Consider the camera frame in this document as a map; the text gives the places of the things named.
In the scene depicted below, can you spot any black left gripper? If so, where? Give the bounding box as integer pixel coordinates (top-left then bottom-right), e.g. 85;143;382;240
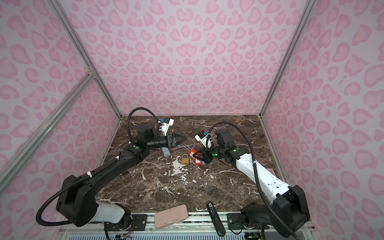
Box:
147;133;188;151

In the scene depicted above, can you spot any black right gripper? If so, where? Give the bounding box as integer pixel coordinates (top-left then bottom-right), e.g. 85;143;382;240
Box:
192;144;227;164

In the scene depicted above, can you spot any brass padlock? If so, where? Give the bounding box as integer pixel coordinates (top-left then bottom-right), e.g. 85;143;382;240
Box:
181;154;190;165

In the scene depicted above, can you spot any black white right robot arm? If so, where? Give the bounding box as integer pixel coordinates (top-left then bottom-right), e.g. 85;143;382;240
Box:
193;129;311;238

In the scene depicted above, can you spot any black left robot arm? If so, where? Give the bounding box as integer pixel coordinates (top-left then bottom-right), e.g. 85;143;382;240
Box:
56;123;187;230

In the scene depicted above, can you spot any light blue rectangular bar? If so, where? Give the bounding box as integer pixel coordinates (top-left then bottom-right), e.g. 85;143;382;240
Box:
161;147;171;158

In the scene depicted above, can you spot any black handheld device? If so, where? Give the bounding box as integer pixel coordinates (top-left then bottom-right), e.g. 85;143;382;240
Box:
206;202;226;237

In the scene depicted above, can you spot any pink smartphone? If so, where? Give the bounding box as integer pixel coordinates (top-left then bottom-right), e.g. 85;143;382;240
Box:
154;205;189;229

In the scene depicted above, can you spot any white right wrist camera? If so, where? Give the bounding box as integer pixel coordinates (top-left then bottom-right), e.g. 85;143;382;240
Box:
195;131;212;149

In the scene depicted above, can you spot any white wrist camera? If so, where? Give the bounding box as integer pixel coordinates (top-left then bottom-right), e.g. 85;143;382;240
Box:
159;117;174;136
195;131;212;149

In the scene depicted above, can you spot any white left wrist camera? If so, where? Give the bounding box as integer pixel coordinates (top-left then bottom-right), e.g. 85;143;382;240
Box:
159;117;174;136

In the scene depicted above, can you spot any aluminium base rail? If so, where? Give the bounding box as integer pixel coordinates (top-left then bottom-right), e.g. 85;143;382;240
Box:
56;212;262;240

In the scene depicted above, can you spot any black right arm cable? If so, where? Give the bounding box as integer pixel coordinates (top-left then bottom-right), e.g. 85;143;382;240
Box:
206;121;301;240

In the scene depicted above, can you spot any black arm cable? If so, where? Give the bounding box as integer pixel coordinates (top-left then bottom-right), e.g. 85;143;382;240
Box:
35;107;160;227
206;121;301;240

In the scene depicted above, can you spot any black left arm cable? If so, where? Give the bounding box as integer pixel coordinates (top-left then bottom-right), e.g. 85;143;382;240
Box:
35;107;160;227

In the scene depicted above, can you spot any diagonal aluminium frame bar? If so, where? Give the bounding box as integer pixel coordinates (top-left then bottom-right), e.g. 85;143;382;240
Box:
1;71;95;193

